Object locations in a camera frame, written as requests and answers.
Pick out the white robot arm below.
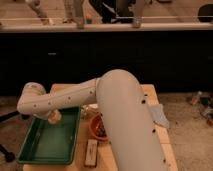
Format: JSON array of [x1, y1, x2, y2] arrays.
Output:
[[17, 69, 169, 171]]

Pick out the green plastic tray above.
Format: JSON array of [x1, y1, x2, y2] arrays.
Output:
[[17, 107, 80, 165]]

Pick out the orange red bowl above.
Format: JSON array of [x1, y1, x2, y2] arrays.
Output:
[[89, 114, 108, 142]]

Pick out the wooden block with slot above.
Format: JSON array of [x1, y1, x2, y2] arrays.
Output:
[[84, 139, 98, 167]]

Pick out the black office chair base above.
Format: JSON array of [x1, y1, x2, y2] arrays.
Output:
[[0, 111, 25, 163]]

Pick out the grey folded cloth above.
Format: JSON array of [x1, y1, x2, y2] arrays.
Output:
[[150, 104, 169, 129]]

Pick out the clutter on floor right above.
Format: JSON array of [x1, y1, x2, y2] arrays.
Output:
[[188, 91, 213, 127]]

